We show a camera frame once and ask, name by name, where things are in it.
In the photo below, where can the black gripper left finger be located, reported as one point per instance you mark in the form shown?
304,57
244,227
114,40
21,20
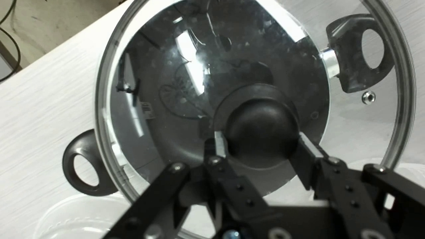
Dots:
230,199

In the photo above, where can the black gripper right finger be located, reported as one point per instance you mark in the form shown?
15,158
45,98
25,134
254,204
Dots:
350,194

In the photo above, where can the glass lid with black knob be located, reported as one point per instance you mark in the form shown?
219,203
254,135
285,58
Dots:
261,127

